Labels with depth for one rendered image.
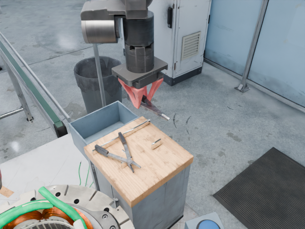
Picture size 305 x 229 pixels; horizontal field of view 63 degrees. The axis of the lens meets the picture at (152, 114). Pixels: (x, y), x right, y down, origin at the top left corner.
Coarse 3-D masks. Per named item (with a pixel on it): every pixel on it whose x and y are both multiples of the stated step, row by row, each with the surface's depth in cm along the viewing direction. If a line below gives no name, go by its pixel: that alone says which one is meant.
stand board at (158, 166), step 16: (128, 128) 68; (144, 128) 68; (128, 144) 63; (144, 144) 63; (176, 144) 63; (96, 160) 59; (112, 160) 59; (144, 160) 59; (160, 160) 59; (176, 160) 59; (192, 160) 61; (112, 176) 56; (128, 176) 56; (144, 176) 56; (160, 176) 56; (128, 192) 52; (144, 192) 53
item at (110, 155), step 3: (108, 153) 58; (111, 153) 58; (108, 156) 57; (111, 156) 57; (114, 156) 57; (117, 156) 57; (117, 159) 57; (120, 159) 56; (123, 159) 56; (126, 159) 56; (123, 162) 56; (126, 162) 56
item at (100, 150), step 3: (96, 144) 59; (96, 147) 59; (99, 147) 58; (102, 147) 58; (96, 150) 59; (99, 150) 58; (102, 150) 58; (105, 150) 58; (102, 153) 58; (105, 153) 57
